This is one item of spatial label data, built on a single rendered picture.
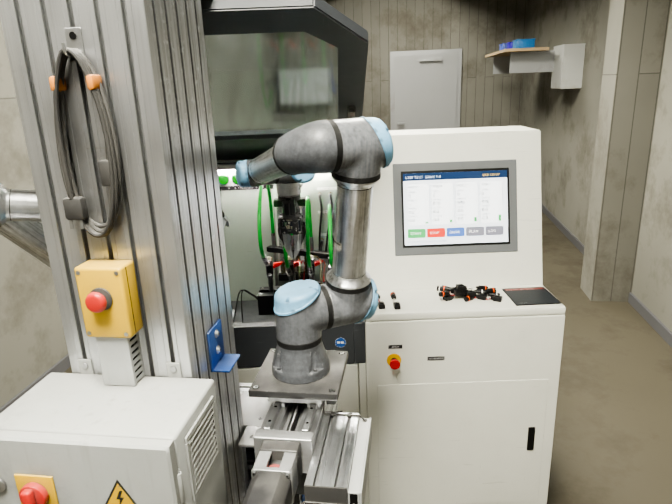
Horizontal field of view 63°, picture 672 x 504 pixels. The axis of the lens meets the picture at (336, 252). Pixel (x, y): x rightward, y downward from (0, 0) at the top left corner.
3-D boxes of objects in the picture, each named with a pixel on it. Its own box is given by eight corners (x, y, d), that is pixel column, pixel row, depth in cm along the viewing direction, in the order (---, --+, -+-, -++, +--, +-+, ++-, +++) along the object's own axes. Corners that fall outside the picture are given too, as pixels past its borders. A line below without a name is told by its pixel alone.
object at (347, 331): (180, 370, 194) (175, 329, 190) (184, 364, 199) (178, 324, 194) (354, 363, 194) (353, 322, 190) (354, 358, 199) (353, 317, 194)
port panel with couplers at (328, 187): (316, 253, 235) (313, 181, 226) (316, 250, 238) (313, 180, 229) (346, 252, 235) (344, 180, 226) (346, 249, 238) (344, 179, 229)
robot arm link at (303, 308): (269, 330, 143) (265, 282, 139) (316, 320, 148) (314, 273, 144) (284, 350, 132) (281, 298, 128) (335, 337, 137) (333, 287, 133)
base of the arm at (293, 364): (325, 385, 135) (323, 349, 132) (265, 383, 137) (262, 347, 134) (333, 356, 149) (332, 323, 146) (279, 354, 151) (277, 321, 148)
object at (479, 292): (440, 304, 195) (440, 290, 193) (434, 293, 205) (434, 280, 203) (504, 302, 195) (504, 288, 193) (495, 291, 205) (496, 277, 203)
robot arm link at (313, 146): (291, 174, 111) (237, 196, 156) (340, 169, 115) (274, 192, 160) (283, 117, 110) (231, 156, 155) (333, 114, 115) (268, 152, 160)
